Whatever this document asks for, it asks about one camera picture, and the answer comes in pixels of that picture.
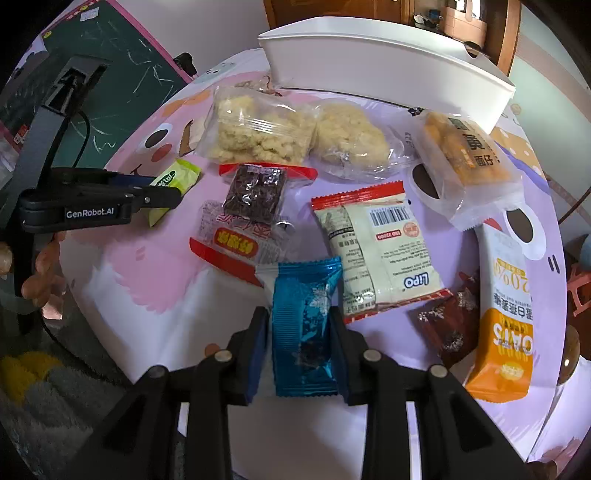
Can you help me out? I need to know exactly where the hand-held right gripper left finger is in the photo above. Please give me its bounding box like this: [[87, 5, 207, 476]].
[[60, 307, 271, 480]]

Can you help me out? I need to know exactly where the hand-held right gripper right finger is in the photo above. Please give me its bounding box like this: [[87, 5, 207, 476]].
[[325, 307, 532, 480]]

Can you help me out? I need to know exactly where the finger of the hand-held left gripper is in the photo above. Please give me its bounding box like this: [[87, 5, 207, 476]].
[[115, 186, 182, 223], [52, 168, 156, 188]]

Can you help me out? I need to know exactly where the green snack packet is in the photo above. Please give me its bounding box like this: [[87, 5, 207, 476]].
[[148, 158, 202, 228]]

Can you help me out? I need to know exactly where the blue foil snack packet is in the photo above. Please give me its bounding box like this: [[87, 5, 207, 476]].
[[256, 256, 343, 398]]

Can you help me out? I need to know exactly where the cream packet with red edges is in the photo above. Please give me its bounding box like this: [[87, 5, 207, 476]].
[[310, 181, 455, 324]]

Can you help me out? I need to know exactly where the orange biscuit clear packet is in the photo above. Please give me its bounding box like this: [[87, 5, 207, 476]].
[[406, 108, 525, 232]]

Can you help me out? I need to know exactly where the white plastic bin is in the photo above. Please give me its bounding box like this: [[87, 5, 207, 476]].
[[257, 15, 516, 130]]

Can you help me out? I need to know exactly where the person's left hand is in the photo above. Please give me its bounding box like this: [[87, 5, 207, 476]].
[[22, 231, 68, 320]]

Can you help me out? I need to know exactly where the red and clear snack packet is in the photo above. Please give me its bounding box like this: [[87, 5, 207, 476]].
[[189, 200, 296, 278]]

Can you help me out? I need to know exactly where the dark brown cake packet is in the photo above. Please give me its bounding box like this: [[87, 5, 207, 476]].
[[218, 162, 319, 222]]

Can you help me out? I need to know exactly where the brown candy packet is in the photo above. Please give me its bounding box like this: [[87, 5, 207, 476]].
[[406, 272, 483, 370]]

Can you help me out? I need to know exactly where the clear puffed rice cake packet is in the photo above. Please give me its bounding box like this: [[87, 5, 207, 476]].
[[203, 85, 319, 167], [309, 102, 411, 181]]

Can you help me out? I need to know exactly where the orange and white bar packet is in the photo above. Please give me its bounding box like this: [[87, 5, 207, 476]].
[[464, 222, 536, 404]]

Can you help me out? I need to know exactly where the grey and yellow floor mat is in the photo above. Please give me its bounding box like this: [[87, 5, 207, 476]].
[[0, 323, 134, 480]]

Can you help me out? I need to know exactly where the wooden door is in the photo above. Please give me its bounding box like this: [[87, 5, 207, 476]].
[[263, 0, 416, 28]]

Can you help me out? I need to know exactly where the pink plastic stool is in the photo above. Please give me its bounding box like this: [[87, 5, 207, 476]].
[[566, 263, 591, 319]]

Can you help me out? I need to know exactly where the pink basket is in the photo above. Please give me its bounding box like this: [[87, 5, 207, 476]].
[[441, 6, 489, 47]]

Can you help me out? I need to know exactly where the pale blue wardrobe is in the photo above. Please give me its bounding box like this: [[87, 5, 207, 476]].
[[508, 9, 591, 222]]

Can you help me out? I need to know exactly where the wooden corner shelf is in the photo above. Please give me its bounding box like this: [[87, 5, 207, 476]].
[[406, 0, 522, 77]]

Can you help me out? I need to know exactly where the green chalkboard with pink frame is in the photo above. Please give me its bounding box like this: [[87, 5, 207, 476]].
[[0, 0, 195, 158]]

